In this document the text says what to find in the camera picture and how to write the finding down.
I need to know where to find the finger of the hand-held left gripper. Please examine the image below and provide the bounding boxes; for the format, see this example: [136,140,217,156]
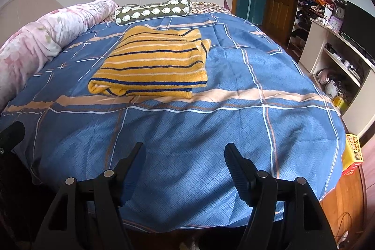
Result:
[0,121,26,154]

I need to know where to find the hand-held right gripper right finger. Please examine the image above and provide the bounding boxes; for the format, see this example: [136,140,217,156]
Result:
[224,143,338,250]

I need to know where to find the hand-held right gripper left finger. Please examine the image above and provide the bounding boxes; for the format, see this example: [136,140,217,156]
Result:
[32,142,146,250]

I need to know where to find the yellow striped sweater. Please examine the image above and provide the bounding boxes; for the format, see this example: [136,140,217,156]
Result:
[88,26,212,98]

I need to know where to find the blue plaid bed sheet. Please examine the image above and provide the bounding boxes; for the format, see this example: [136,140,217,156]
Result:
[0,11,348,231]

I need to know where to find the pink floral rolled quilt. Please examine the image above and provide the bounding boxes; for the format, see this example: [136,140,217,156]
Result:
[0,0,119,113]

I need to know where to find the yellow cardboard box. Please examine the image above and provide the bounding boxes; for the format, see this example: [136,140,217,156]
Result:
[341,134,364,176]

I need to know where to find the white power strip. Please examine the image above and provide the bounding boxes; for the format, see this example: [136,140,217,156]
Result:
[337,231,350,249]

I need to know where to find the yellow cup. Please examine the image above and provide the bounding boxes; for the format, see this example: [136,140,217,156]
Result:
[332,95,348,110]

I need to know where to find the pale pink headboard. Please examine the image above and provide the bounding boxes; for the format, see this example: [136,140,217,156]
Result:
[0,0,64,47]

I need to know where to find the beige television cabinet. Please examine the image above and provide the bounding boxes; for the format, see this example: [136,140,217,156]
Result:
[299,18,375,138]

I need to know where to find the shelf rack with shoes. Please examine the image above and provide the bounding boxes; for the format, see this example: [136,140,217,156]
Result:
[287,0,334,59]

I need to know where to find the green sheep print pillow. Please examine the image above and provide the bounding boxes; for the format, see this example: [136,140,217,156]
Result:
[115,0,192,26]

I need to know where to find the ornate dark table clock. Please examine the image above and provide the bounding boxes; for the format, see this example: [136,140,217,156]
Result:
[332,0,348,22]

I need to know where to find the black television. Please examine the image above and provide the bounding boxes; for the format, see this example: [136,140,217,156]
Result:
[341,0,375,59]

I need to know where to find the black cable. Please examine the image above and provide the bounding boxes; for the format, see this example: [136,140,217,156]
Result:
[334,210,352,239]

